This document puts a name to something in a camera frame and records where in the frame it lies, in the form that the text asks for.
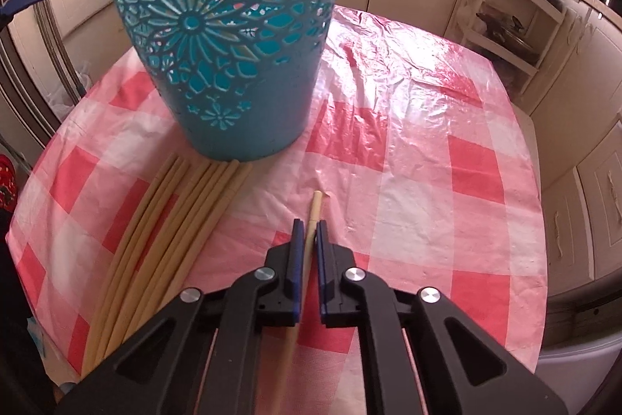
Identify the teal perforated plastic basket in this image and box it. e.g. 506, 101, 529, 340
114, 0, 335, 161

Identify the white rolling storage cart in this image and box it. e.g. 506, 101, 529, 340
444, 0, 567, 97

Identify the red white checkered tablecloth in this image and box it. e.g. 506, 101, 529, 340
5, 3, 549, 415

